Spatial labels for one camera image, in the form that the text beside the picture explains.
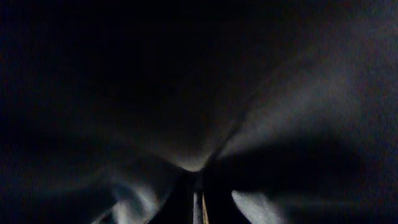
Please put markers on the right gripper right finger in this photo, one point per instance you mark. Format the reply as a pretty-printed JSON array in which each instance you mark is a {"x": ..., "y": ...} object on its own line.
[{"x": 218, "y": 185}]

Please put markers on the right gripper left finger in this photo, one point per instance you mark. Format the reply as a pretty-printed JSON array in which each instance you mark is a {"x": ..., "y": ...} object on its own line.
[{"x": 179, "y": 205}]

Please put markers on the navy blue shorts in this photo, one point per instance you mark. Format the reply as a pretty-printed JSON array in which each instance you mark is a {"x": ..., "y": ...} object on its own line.
[{"x": 104, "y": 104}]

